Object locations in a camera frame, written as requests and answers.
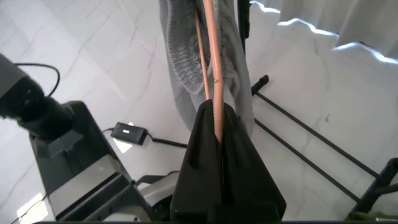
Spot pale grey trousers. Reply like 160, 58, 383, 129
159, 0, 256, 134

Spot black cable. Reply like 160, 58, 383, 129
14, 63, 61, 97

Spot black power adapter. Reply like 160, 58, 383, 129
110, 121, 149, 146

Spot black clothes rack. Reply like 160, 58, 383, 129
238, 0, 398, 220

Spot black power cord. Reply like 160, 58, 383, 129
146, 133, 188, 149

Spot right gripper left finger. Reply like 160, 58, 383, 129
170, 99, 223, 222

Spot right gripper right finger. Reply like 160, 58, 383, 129
222, 103, 287, 222

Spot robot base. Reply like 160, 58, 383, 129
29, 101, 181, 222

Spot white curtain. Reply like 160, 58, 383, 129
257, 0, 398, 60

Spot pink clothes hanger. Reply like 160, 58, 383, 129
194, 0, 225, 146

